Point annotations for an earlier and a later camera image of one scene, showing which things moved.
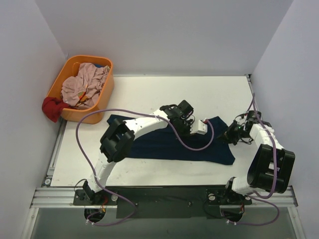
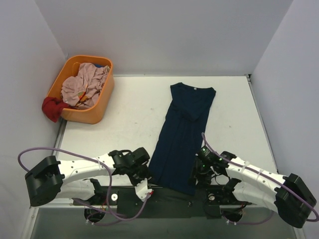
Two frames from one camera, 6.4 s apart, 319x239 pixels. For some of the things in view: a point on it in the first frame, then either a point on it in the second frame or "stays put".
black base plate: (161, 201) stays put
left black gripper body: (184, 125) → (140, 177)
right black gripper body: (232, 133) → (199, 178)
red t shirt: (53, 107) stays put
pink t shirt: (80, 91) stays put
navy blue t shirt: (162, 143) → (180, 140)
